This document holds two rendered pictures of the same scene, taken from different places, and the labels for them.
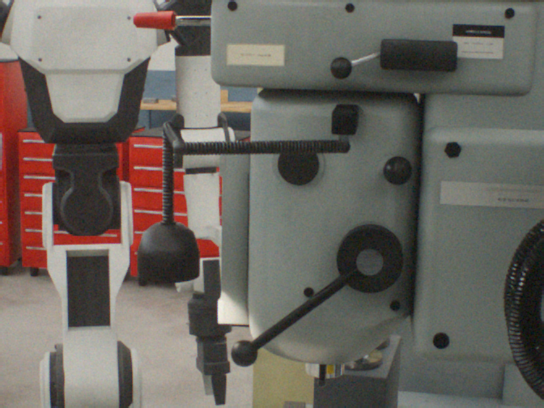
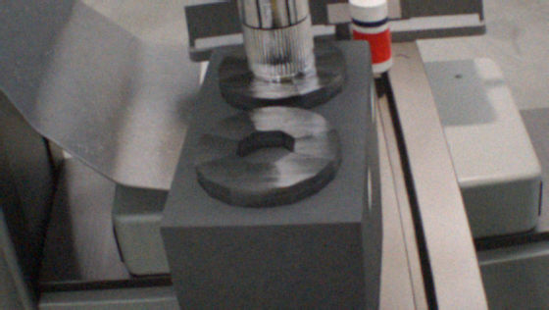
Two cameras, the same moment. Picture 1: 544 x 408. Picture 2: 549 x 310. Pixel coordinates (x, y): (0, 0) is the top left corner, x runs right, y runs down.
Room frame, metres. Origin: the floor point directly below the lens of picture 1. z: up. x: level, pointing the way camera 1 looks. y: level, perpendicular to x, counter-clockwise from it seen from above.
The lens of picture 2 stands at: (2.08, -0.20, 1.51)
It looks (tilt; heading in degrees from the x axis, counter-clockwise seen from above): 34 degrees down; 176
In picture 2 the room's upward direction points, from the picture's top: 8 degrees counter-clockwise
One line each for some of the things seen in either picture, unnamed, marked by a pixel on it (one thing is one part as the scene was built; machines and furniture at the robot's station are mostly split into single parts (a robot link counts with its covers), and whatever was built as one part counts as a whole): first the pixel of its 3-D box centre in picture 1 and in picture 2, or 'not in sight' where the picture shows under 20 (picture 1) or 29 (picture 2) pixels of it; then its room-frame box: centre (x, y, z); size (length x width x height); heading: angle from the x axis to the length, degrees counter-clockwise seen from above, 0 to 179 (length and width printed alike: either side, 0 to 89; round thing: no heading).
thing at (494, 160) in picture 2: not in sight; (327, 147); (1.06, -0.07, 0.82); 0.50 x 0.35 x 0.12; 83
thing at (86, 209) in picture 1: (86, 183); not in sight; (1.87, 0.39, 1.37); 0.28 x 0.13 x 0.18; 12
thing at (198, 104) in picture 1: (198, 111); not in sight; (1.84, 0.16, 1.52); 0.13 x 0.12 x 0.22; 103
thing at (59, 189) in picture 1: (86, 202); not in sight; (1.81, 0.38, 1.34); 0.14 x 0.13 x 0.12; 102
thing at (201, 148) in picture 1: (264, 147); not in sight; (0.87, 0.01, 1.58); 0.17 x 0.01 x 0.01; 105
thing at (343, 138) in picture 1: (345, 128); not in sight; (0.92, -0.07, 1.59); 0.08 x 0.02 x 0.04; 173
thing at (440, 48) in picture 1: (393, 59); not in sight; (0.92, -0.12, 1.66); 0.12 x 0.04 x 0.04; 83
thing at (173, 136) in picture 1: (174, 138); not in sight; (0.92, 0.10, 1.58); 0.17 x 0.01 x 0.01; 11
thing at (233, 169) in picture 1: (237, 236); not in sight; (1.07, 0.04, 1.44); 0.04 x 0.04 x 0.21; 83
